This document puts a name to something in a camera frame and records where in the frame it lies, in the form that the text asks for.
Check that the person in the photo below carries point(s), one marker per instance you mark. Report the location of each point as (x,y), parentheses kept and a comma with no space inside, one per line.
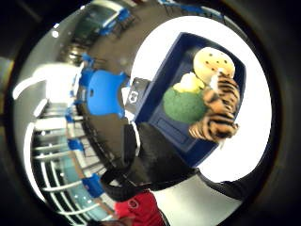
(141,208)

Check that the green plush toy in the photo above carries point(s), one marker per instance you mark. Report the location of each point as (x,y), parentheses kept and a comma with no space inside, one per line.
(183,105)

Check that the dark blue plastic bin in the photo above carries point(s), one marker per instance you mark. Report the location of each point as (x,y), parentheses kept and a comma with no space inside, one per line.
(171,94)

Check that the black box with white label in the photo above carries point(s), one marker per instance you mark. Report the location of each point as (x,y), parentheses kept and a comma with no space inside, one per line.
(138,91)

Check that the blue plastic chair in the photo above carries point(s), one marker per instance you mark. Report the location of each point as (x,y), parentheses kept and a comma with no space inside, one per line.
(105,92)
(123,14)
(87,60)
(93,185)
(75,144)

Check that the striped tiger plush toy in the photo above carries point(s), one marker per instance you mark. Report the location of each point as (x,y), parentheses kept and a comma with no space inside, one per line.
(219,116)

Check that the small yellow plush toy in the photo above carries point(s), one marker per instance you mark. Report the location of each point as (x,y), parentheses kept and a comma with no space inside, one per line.
(189,83)

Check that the white metal railing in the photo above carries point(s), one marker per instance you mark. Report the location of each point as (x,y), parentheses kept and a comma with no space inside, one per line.
(53,157)

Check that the cream spotted plush toy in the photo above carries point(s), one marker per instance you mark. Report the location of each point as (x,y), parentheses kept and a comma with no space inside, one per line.
(211,62)

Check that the dark green table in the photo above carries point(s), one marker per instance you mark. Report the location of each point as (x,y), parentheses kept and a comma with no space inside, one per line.
(95,19)

